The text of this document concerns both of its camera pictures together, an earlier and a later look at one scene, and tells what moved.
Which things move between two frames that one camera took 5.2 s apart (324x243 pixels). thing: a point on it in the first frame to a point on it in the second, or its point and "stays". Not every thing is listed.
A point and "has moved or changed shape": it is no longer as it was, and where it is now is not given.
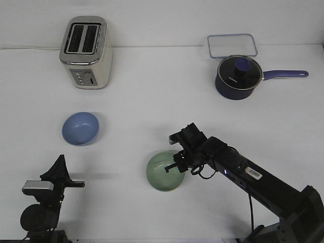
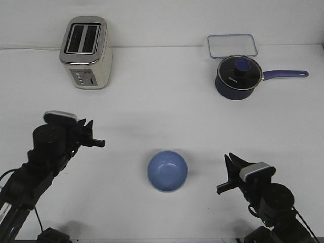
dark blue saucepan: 245,93 stays
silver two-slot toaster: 86,51 stays
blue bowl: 80,128 has moved or changed shape
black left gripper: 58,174 to 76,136
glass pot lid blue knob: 240,73 stays
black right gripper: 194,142 to 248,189
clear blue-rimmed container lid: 223,46 stays
